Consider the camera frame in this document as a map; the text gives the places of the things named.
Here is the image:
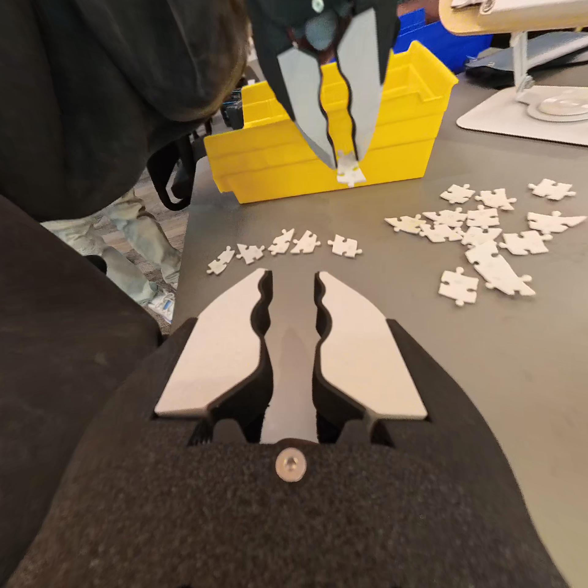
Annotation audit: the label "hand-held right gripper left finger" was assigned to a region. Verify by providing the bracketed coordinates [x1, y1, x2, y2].
[154, 268, 274, 443]

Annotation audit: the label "blue plastic bin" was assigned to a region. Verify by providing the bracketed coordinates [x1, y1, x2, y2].
[394, 8, 494, 74]

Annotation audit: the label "yellow plastic bin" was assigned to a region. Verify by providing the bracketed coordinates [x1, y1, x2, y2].
[203, 40, 459, 204]

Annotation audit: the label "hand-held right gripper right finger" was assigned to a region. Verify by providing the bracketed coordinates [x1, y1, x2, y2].
[313, 271, 428, 443]

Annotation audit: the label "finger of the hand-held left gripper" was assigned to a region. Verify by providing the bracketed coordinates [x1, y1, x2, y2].
[277, 46, 339, 171]
[337, 7, 391, 162]

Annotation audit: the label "black bag strap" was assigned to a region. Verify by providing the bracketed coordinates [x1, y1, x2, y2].
[147, 135, 196, 211]

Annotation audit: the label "pile white puzzle pieces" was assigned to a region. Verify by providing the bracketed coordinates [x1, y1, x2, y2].
[385, 178, 576, 307]

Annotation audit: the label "white clipboard stand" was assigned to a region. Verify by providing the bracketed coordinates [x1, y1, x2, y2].
[456, 28, 588, 147]

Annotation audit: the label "single white puzzle piece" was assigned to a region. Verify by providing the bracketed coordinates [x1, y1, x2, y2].
[336, 151, 367, 188]

